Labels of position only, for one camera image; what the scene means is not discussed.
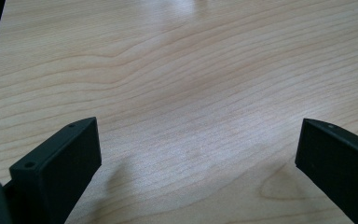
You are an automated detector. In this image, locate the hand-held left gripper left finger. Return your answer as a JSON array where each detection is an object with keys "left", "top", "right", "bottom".
[{"left": 8, "top": 117, "right": 103, "bottom": 224}]

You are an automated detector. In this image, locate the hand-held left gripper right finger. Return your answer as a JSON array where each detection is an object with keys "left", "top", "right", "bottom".
[{"left": 294, "top": 118, "right": 358, "bottom": 224}]

